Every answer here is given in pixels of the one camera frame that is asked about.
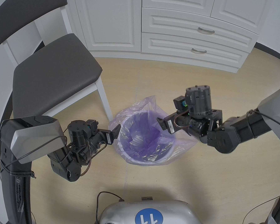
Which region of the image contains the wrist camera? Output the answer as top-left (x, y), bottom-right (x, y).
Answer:
top-left (173, 96), bottom-right (189, 113)
top-left (86, 119), bottom-right (99, 135)

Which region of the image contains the white chair grey seat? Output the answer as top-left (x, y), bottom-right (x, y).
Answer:
top-left (0, 0), bottom-right (113, 123)

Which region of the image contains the purple plastic bag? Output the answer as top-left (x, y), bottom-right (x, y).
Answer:
top-left (108, 95), bottom-right (197, 166)

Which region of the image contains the white trash bin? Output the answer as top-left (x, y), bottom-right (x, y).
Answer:
top-left (118, 111), bottom-right (175, 165)

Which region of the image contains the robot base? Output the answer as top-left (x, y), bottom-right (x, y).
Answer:
top-left (100, 197), bottom-right (201, 224)

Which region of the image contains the black cable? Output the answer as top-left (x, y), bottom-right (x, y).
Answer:
top-left (255, 196), bottom-right (280, 224)
top-left (96, 191), bottom-right (124, 224)

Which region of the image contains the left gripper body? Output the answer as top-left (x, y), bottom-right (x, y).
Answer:
top-left (93, 130), bottom-right (114, 149)

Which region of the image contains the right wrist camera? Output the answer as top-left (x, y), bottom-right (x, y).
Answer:
top-left (173, 96), bottom-right (189, 113)

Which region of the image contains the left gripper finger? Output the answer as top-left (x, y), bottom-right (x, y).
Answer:
top-left (110, 124), bottom-right (121, 140)

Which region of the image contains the white wardrobe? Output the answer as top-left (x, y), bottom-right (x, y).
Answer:
top-left (65, 0), bottom-right (274, 74)

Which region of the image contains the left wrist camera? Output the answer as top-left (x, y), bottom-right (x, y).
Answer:
top-left (86, 119), bottom-right (99, 135)

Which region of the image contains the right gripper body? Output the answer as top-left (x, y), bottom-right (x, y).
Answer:
top-left (164, 112), bottom-right (194, 135)

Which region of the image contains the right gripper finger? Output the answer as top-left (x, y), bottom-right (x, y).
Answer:
top-left (156, 117), bottom-right (169, 131)

